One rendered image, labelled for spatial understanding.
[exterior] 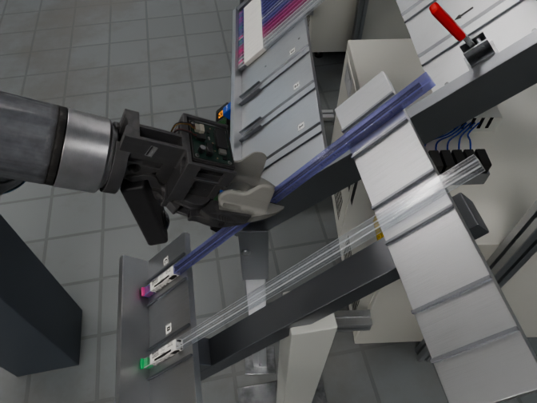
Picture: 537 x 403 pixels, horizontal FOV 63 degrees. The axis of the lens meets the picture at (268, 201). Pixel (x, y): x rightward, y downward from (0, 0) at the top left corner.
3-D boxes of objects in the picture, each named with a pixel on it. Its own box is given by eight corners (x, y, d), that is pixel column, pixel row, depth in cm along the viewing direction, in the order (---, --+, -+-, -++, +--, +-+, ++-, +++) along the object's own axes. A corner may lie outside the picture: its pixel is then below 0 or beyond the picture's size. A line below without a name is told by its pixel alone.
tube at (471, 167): (149, 369, 62) (141, 369, 61) (149, 360, 63) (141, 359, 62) (486, 170, 37) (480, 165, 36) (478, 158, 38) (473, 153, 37)
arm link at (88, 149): (49, 201, 41) (57, 140, 46) (99, 209, 44) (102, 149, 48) (64, 149, 37) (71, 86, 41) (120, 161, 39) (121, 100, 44)
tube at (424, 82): (149, 297, 68) (143, 296, 67) (149, 289, 69) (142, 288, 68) (436, 85, 43) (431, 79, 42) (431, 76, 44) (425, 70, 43)
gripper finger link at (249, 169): (298, 169, 53) (231, 158, 47) (273, 198, 56) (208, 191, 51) (291, 150, 54) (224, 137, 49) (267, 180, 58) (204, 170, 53)
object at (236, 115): (256, 228, 82) (228, 212, 77) (251, 27, 121) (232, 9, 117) (261, 225, 81) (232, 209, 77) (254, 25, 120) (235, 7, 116)
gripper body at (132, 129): (243, 177, 44) (121, 151, 38) (208, 224, 50) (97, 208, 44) (232, 124, 48) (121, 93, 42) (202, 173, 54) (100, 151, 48)
